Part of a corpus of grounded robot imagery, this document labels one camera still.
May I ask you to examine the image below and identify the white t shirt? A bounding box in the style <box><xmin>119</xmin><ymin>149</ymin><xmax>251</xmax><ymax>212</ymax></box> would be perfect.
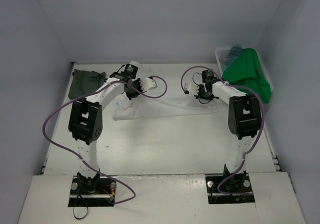
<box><xmin>112</xmin><ymin>61</ymin><xmax>218</xmax><ymax>121</ymax></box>

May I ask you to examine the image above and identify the grey t shirt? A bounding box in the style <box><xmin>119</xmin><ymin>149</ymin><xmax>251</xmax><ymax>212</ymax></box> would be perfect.
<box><xmin>68</xmin><ymin>69</ymin><xmax>106</xmax><ymax>100</ymax></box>

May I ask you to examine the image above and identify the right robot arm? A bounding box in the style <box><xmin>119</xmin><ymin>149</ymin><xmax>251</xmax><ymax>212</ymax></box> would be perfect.
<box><xmin>194</xmin><ymin>70</ymin><xmax>265</xmax><ymax>190</ymax></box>

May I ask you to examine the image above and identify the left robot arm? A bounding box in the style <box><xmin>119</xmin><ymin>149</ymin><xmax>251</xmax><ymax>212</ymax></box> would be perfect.
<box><xmin>68</xmin><ymin>61</ymin><xmax>142</xmax><ymax>194</ymax></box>

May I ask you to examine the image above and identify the white laundry basket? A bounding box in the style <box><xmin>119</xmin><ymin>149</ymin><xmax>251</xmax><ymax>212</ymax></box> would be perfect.
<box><xmin>214</xmin><ymin>47</ymin><xmax>275</xmax><ymax>99</ymax></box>

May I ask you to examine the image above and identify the green t shirt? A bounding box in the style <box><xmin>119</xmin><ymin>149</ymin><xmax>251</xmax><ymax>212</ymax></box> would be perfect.
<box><xmin>222</xmin><ymin>48</ymin><xmax>272</xmax><ymax>104</ymax></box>

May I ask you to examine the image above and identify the light blue garment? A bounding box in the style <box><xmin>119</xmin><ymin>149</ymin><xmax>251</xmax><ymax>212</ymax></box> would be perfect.
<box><xmin>223</xmin><ymin>44</ymin><xmax>244</xmax><ymax>66</ymax></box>

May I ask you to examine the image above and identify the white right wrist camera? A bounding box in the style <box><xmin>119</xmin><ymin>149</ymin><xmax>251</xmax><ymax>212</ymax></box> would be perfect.
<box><xmin>183</xmin><ymin>82</ymin><xmax>200</xmax><ymax>96</ymax></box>

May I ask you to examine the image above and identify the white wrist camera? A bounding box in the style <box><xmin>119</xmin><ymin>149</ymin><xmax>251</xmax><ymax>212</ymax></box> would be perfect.
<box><xmin>183</xmin><ymin>82</ymin><xmax>200</xmax><ymax>96</ymax></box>
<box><xmin>140</xmin><ymin>77</ymin><xmax>158</xmax><ymax>93</ymax></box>

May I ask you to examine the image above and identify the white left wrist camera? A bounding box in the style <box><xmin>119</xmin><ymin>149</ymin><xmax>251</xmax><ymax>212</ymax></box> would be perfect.
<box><xmin>140</xmin><ymin>77</ymin><xmax>158</xmax><ymax>93</ymax></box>

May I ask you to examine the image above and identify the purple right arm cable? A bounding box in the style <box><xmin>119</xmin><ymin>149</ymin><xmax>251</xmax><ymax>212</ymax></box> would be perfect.
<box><xmin>180</xmin><ymin>66</ymin><xmax>267</xmax><ymax>193</ymax></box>

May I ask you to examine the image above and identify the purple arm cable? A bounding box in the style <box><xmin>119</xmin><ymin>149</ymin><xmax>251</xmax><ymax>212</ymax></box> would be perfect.
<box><xmin>180</xmin><ymin>66</ymin><xmax>267</xmax><ymax>193</ymax></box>
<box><xmin>41</xmin><ymin>76</ymin><xmax>168</xmax><ymax>204</ymax></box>

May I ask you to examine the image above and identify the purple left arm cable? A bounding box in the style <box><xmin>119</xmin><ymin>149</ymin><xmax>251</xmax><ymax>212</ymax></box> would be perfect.
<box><xmin>41</xmin><ymin>76</ymin><xmax>168</xmax><ymax>204</ymax></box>

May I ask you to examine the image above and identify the black loop cable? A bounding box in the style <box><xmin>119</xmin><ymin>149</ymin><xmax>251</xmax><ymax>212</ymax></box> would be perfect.
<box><xmin>72</xmin><ymin>183</ymin><xmax>89</xmax><ymax>220</ymax></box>

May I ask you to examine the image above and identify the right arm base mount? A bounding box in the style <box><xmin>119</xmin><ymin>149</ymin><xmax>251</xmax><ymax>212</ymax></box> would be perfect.
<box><xmin>205</xmin><ymin>174</ymin><xmax>255</xmax><ymax>204</ymax></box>

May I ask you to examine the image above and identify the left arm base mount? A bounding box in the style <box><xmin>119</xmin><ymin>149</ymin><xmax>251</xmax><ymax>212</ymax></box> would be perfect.
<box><xmin>68</xmin><ymin>176</ymin><xmax>117</xmax><ymax>207</ymax></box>

